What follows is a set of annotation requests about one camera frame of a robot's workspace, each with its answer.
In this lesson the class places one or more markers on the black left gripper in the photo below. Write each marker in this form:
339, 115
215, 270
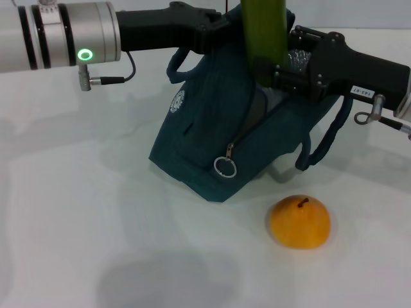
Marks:
154, 29

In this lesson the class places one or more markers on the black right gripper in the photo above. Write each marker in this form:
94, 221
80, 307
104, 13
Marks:
353, 73

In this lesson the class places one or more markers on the green cucumber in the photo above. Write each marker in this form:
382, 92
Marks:
263, 41

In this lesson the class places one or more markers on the dark teal fabric lunch bag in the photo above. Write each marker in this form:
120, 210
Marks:
218, 141

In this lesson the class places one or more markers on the orange pear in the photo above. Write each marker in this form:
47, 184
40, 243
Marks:
300, 224

